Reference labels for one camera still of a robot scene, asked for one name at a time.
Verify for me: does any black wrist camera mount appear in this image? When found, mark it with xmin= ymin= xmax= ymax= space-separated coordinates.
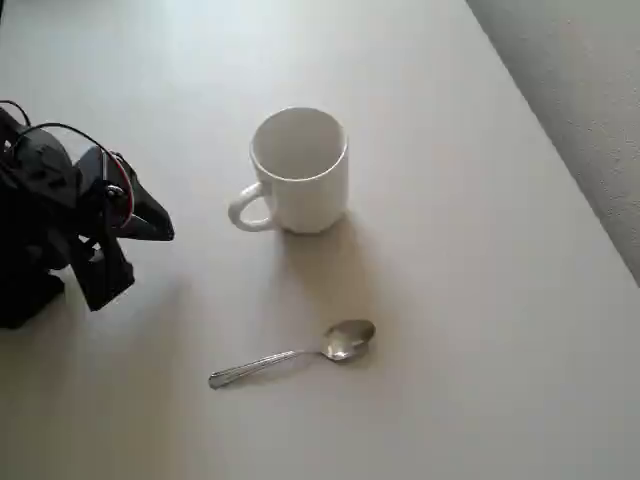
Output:
xmin=69 ymin=232 xmax=136 ymax=312

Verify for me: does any red cable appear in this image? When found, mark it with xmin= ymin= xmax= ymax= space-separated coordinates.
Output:
xmin=110 ymin=151 xmax=137 ymax=229

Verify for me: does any black cable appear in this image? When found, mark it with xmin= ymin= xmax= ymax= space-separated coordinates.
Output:
xmin=0 ymin=101 xmax=110 ymax=154

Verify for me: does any white ceramic mug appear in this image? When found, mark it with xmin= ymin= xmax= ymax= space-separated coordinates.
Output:
xmin=228 ymin=106 xmax=350 ymax=235

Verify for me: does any silver metal spoon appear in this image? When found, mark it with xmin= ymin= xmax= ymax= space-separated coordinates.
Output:
xmin=208 ymin=318 xmax=377 ymax=391

